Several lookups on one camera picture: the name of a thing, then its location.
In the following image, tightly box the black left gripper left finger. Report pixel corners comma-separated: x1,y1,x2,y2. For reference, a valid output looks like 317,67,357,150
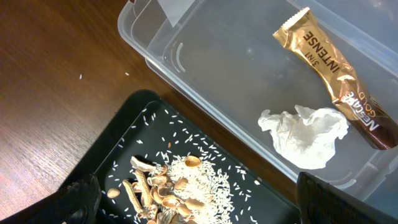
1,174,101,224

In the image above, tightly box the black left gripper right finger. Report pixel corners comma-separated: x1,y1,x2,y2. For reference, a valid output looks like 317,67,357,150
296,172,397,224

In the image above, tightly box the peanut shells and rice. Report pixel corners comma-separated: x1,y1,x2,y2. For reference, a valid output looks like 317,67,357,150
106,156,220,223

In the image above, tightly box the brown coffee sachet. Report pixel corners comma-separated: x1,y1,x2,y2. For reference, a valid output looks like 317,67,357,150
273,7,397,150

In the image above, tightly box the crumpled white tissue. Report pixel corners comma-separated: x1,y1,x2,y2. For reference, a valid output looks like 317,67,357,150
257,105,349,170

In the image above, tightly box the black rectangular tray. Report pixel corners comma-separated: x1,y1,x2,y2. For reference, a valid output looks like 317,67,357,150
67,90,301,223

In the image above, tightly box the clear plastic bin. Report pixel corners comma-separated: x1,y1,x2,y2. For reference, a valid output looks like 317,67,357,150
118,0,397,217

